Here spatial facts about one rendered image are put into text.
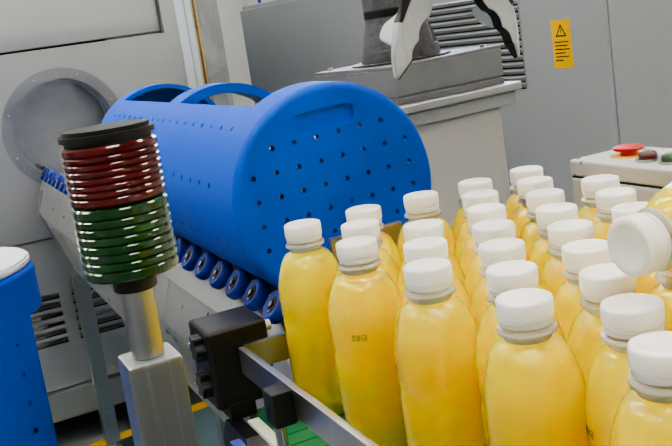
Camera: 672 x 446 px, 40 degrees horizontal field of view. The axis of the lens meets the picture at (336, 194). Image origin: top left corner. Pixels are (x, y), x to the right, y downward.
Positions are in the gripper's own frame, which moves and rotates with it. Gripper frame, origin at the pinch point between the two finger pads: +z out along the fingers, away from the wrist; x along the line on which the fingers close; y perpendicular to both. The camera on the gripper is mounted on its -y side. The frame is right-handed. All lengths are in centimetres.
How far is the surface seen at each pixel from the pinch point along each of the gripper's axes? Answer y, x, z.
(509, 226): -14.6, 6.7, 13.3
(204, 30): 164, -26, -10
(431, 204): 4.2, 3.4, 14.2
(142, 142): -22.7, 39.8, -1.0
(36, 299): 56, 41, 26
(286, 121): 23.8, 10.9, 4.3
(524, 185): -0.8, -5.5, 13.5
